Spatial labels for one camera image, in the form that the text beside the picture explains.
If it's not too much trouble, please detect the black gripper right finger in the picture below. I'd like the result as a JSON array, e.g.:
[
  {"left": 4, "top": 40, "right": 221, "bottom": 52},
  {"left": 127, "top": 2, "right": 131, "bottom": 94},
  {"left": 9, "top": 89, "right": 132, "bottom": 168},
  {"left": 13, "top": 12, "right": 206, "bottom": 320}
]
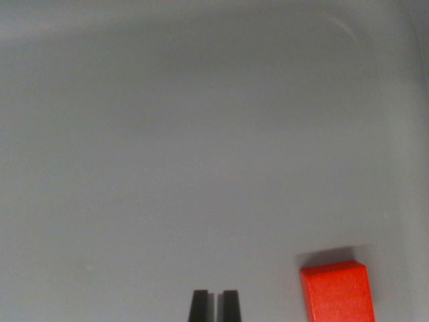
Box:
[{"left": 217, "top": 290, "right": 243, "bottom": 322}]

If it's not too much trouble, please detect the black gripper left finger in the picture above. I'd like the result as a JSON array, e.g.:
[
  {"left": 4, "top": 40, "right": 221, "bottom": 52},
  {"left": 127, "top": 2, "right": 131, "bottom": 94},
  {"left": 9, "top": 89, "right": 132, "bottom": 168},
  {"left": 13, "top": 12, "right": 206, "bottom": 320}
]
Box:
[{"left": 188, "top": 289, "right": 216, "bottom": 322}]

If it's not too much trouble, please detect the red wooden block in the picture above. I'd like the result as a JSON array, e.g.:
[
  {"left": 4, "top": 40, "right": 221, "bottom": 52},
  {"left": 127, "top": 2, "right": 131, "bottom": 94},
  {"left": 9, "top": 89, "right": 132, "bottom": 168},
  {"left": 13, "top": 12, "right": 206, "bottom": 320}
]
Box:
[{"left": 299, "top": 260, "right": 376, "bottom": 322}]

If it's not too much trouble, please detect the grey plastic bin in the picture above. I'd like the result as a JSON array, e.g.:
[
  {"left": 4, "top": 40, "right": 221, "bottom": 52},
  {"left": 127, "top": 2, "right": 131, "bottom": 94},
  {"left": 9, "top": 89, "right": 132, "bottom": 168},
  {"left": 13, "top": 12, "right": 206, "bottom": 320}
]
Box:
[{"left": 0, "top": 0, "right": 429, "bottom": 322}]

